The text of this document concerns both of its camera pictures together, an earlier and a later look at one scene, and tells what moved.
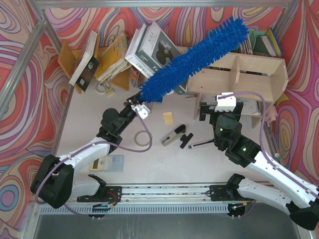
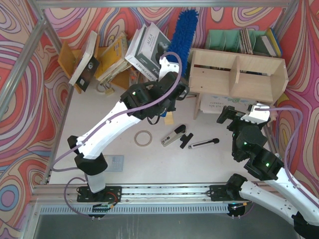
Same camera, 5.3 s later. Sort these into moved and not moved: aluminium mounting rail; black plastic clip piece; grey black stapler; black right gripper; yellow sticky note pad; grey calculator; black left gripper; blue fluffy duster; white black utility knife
Moved: black right gripper; black left gripper; blue fluffy duster
Not moved: black plastic clip piece; grey black stapler; grey calculator; aluminium mounting rail; white black utility knife; yellow sticky note pad
